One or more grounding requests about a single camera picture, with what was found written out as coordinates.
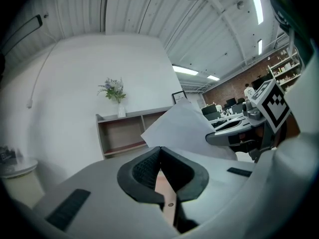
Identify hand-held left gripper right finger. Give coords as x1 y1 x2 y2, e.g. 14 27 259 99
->
160 146 260 234

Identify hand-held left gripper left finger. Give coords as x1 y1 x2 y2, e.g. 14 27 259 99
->
32 146 180 239

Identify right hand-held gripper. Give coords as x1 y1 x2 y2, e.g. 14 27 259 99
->
205 79 293 163

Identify white A4 paper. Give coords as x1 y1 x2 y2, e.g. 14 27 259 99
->
140 101 238 160

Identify person's right forearm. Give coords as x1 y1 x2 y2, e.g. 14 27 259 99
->
284 113 303 143

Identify grey open shelf unit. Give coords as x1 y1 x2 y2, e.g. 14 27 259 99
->
95 106 180 160

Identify white storage shelf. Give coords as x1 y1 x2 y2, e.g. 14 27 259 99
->
267 48 303 90

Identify white vase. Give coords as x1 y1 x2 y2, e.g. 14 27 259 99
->
117 103 127 119

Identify black device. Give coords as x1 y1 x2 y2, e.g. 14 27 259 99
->
0 145 23 165

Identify flower bouquet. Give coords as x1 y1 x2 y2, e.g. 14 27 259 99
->
97 77 127 105

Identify black picture frame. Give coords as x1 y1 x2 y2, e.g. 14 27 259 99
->
171 90 188 106

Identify white wall cable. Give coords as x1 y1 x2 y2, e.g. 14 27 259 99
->
26 37 57 109

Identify black wall bar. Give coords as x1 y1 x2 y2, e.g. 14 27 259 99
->
0 14 43 57

